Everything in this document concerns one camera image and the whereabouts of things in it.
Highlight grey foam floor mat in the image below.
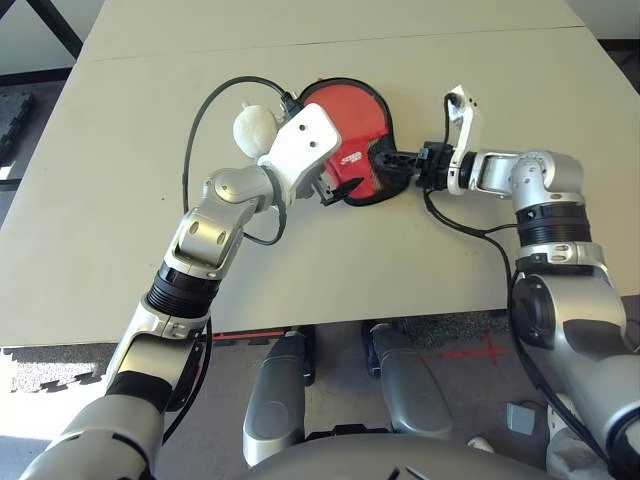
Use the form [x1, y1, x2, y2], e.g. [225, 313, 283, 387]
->
[0, 344, 119, 396]

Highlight light grey trouser leg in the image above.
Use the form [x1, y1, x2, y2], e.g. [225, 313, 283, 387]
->
[544, 429, 614, 480]

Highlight grey robot left leg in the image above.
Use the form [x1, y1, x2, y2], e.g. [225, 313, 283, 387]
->
[243, 327, 316, 466]

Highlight black and red paddle case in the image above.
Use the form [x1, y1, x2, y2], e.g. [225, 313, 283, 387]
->
[297, 76, 399, 207]

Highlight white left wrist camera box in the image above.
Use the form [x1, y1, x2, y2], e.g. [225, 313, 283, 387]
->
[257, 102, 344, 206]

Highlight grey robot torso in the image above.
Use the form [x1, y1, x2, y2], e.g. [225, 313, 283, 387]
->
[247, 433, 551, 480]

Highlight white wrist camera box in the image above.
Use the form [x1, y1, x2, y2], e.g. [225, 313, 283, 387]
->
[446, 84, 482, 196]
[257, 102, 344, 206]

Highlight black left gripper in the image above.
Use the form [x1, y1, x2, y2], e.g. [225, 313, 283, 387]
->
[297, 169, 366, 208]

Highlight grey robot leg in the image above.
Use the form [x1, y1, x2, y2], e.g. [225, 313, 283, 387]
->
[243, 327, 316, 466]
[364, 322, 454, 441]

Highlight grey robot right leg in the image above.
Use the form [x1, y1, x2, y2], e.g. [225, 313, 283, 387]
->
[364, 322, 454, 441]

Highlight red ping-pong paddle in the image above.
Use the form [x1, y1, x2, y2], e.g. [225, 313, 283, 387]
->
[302, 82, 389, 151]

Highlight small grey pedal box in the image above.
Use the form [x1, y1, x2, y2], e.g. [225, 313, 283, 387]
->
[505, 401, 537, 435]

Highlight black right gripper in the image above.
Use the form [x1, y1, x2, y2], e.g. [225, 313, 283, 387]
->
[372, 142, 464, 192]

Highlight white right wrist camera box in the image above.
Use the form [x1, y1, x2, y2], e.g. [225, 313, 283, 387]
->
[446, 84, 482, 196]

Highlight black-framed side table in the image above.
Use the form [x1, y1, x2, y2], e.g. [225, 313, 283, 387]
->
[29, 0, 84, 61]

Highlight black foam floor mat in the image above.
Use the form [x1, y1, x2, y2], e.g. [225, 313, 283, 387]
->
[0, 92, 35, 166]

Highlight white plush keychain toy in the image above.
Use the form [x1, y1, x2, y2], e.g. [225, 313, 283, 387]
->
[232, 101, 286, 159]

